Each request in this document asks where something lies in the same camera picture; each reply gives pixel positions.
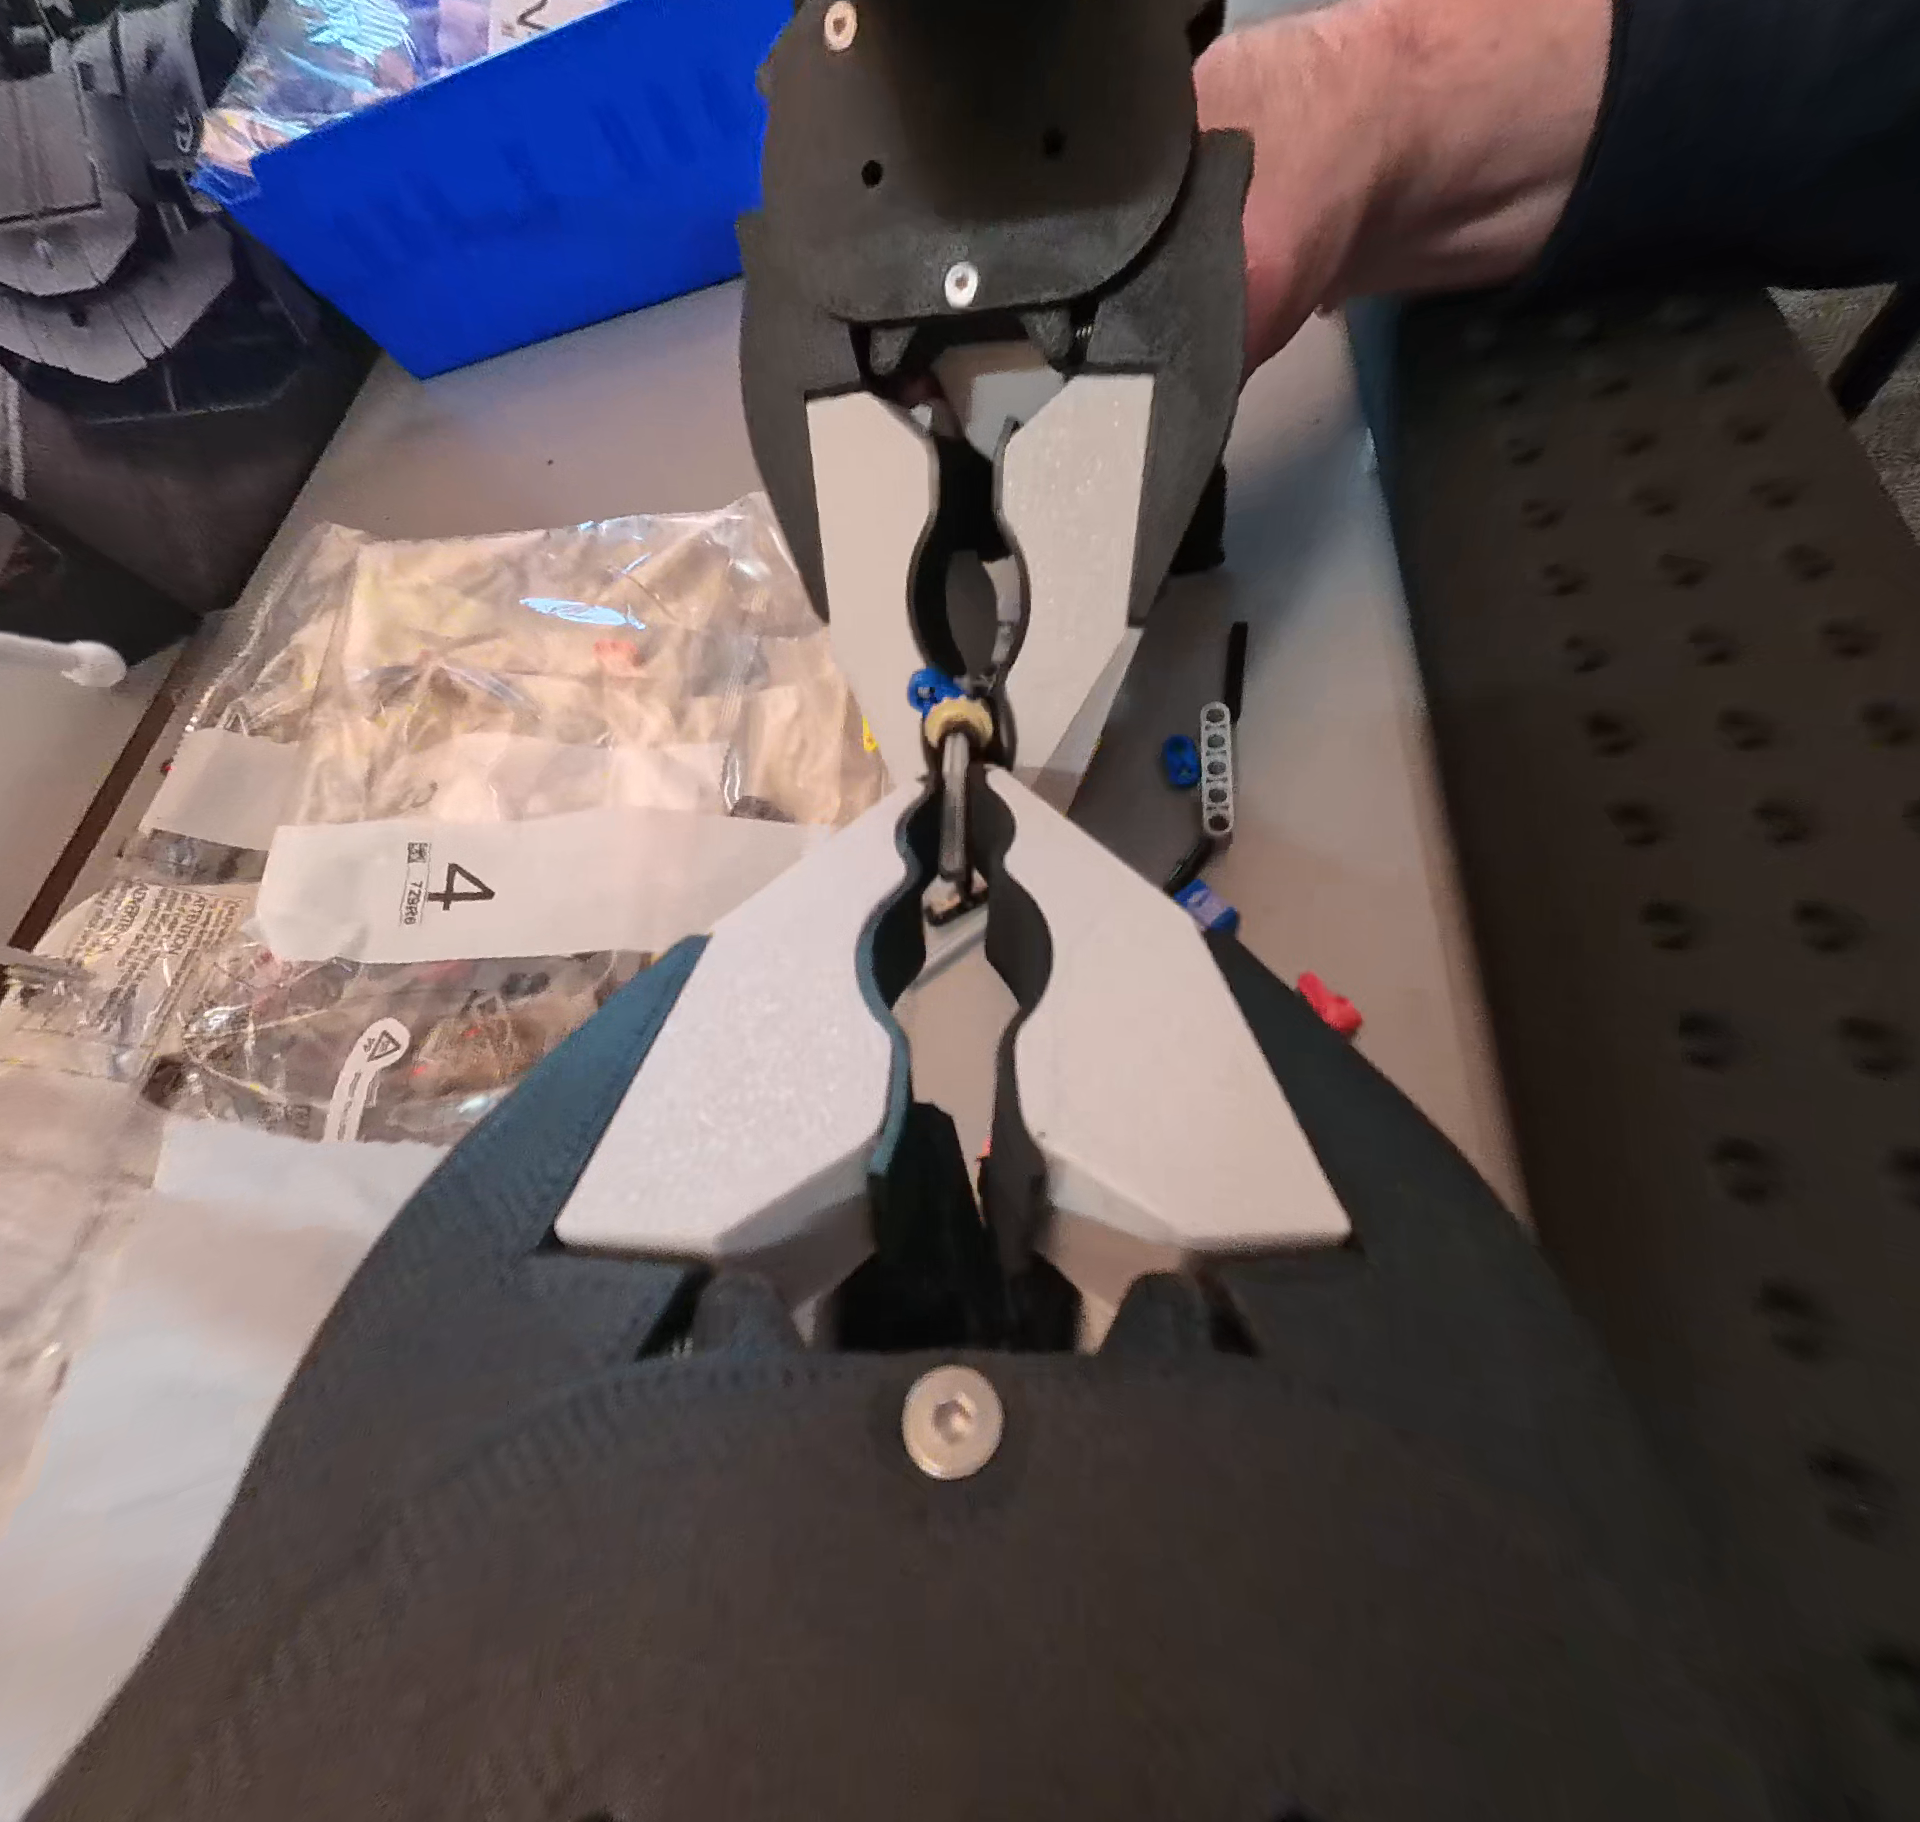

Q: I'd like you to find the black lego set box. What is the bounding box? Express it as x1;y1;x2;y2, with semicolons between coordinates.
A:
0;0;384;654

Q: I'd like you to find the black dimpled mat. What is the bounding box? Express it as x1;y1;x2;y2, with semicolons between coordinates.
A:
1348;282;1920;1822

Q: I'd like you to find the black lego gear frame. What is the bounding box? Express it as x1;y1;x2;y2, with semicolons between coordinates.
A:
907;665;999;929

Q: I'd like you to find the person's right hand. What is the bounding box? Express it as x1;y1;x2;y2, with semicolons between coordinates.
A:
1192;0;1616;384

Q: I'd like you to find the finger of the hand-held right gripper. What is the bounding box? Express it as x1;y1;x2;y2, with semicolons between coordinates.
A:
980;369;1159;805
808;388;969;744

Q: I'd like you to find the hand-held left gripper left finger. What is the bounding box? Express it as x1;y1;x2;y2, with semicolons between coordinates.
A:
556;778;940;1318

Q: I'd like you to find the blue plastic bin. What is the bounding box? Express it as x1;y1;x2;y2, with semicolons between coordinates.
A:
194;0;857;380

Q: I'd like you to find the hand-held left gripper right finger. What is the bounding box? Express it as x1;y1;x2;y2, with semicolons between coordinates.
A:
980;768;1351;1260

